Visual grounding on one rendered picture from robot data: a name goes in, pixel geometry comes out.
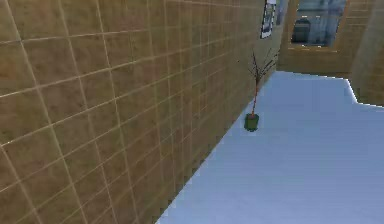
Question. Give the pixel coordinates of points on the bare plant in green pot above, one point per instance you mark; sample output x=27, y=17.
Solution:
x=251, y=122

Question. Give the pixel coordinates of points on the black and white framed picture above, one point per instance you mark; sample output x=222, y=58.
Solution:
x=268, y=18

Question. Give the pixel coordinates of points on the window with wooden frame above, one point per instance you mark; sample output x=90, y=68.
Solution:
x=316, y=23

